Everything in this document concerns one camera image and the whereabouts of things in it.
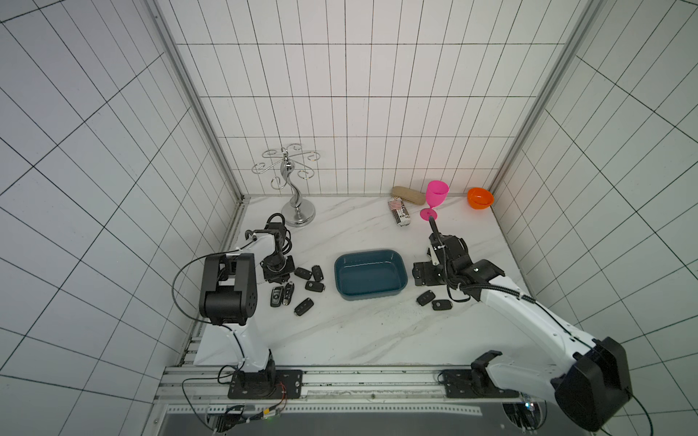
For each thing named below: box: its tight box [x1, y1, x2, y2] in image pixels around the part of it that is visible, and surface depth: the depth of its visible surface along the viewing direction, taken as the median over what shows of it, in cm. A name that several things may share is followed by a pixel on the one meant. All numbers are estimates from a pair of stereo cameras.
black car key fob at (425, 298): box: [416, 289, 437, 307], surface depth 90 cm
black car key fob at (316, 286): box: [304, 280, 326, 293], surface depth 94 cm
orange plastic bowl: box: [467, 187, 495, 210], surface depth 116 cm
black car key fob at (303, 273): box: [294, 267, 313, 280], surface depth 97 cm
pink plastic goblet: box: [418, 179, 449, 221], surface depth 106 cm
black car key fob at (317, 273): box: [311, 265, 325, 283], surface depth 96 cm
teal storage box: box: [333, 248, 409, 301], surface depth 96 cm
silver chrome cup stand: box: [251, 143, 321, 228], surface depth 96 cm
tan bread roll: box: [390, 185, 427, 206], surface depth 124 cm
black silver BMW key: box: [269, 286, 285, 308], surface depth 89 cm
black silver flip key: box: [282, 281, 295, 307], surface depth 91 cm
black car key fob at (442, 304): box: [431, 299, 453, 311], surface depth 89 cm
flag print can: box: [388, 197, 411, 227], surface depth 112 cm
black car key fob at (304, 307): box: [293, 297, 315, 317], surface depth 88 cm
